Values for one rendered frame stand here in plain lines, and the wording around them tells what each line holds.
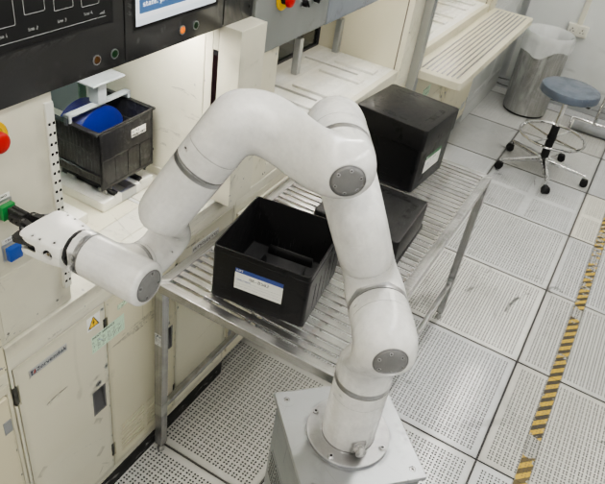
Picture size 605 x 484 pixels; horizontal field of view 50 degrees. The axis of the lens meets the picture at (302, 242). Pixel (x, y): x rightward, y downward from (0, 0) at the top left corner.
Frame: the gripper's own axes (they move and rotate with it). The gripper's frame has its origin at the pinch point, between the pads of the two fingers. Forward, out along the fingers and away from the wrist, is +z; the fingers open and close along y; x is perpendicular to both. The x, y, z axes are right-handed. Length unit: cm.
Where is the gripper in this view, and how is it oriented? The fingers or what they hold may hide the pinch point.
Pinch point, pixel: (18, 217)
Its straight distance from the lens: 133.2
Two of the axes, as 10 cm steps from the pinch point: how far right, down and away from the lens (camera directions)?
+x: 1.3, -8.0, -5.9
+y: 4.9, -4.6, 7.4
